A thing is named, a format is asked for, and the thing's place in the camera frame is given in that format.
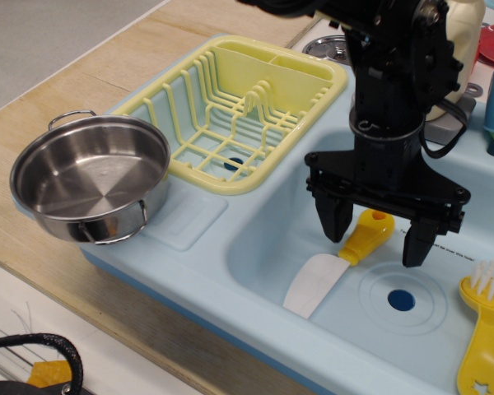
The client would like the yellow dish drying rack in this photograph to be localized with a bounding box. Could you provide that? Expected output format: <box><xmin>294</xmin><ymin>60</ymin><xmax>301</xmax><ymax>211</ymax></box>
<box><xmin>114</xmin><ymin>35</ymin><xmax>348</xmax><ymax>195</ymax></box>

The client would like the grey ring washer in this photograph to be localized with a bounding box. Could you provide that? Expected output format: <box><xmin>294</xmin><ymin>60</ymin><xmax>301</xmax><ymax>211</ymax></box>
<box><xmin>465</xmin><ymin>82</ymin><xmax>483</xmax><ymax>98</ymax></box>

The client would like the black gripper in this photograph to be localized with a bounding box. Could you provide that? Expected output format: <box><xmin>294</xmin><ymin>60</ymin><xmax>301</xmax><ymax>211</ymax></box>
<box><xmin>305</xmin><ymin>121</ymin><xmax>471</xmax><ymax>267</ymax></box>

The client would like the yellow dish brush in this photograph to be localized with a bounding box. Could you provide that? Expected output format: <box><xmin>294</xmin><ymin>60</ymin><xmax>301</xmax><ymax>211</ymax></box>
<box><xmin>456</xmin><ymin>261</ymin><xmax>494</xmax><ymax>394</ymax></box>

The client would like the yellow handled toy knife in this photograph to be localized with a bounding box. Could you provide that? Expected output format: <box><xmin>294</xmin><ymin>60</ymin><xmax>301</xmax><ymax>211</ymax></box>
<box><xmin>283</xmin><ymin>209</ymin><xmax>395</xmax><ymax>319</ymax></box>

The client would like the grey toy faucet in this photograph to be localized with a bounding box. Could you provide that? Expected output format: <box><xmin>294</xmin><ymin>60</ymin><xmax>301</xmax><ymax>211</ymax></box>
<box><xmin>425</xmin><ymin>95</ymin><xmax>476</xmax><ymax>146</ymax></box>

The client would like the orange tape piece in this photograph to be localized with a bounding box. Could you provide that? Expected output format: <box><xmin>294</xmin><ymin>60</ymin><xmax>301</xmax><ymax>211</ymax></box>
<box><xmin>26</xmin><ymin>360</ymin><xmax>72</xmax><ymax>388</ymax></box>

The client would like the stainless steel pot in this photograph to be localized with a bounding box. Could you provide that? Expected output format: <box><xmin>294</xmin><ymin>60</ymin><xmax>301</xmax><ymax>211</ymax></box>
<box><xmin>9</xmin><ymin>110</ymin><xmax>170</xmax><ymax>245</ymax></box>

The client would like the cream detergent bottle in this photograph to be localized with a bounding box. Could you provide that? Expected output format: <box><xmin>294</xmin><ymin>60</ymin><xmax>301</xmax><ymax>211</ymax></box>
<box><xmin>430</xmin><ymin>1</ymin><xmax>486</xmax><ymax>104</ymax></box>

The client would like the light blue toy sink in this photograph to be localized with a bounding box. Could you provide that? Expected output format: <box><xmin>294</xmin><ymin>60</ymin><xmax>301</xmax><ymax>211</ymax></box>
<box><xmin>14</xmin><ymin>32</ymin><xmax>494</xmax><ymax>395</ymax></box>

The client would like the wooden board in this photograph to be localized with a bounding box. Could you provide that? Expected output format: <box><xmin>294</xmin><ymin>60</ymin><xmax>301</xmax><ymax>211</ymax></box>
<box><xmin>0</xmin><ymin>0</ymin><xmax>339</xmax><ymax>395</ymax></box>

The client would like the silver pot lid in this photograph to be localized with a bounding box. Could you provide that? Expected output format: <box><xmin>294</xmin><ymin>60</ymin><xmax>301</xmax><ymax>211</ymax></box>
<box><xmin>302</xmin><ymin>35</ymin><xmax>351</xmax><ymax>65</ymax></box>

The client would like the black braided cable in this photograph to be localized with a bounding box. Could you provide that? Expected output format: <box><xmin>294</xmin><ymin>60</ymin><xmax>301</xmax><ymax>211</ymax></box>
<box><xmin>0</xmin><ymin>332</ymin><xmax>86</xmax><ymax>395</ymax></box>

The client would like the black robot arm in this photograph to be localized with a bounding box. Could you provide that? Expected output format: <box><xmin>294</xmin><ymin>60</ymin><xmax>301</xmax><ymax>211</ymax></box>
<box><xmin>257</xmin><ymin>1</ymin><xmax>470</xmax><ymax>267</ymax></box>

